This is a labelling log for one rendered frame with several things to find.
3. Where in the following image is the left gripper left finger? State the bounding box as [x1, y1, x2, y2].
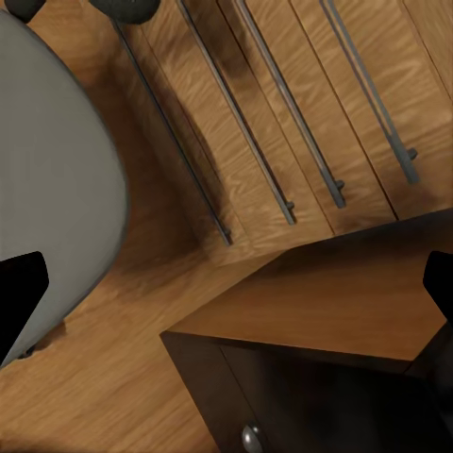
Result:
[0, 251, 49, 364]

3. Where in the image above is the swivel chair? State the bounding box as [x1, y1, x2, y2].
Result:
[0, 0, 160, 370]

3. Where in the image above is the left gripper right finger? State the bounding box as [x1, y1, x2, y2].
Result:
[423, 250, 453, 327]

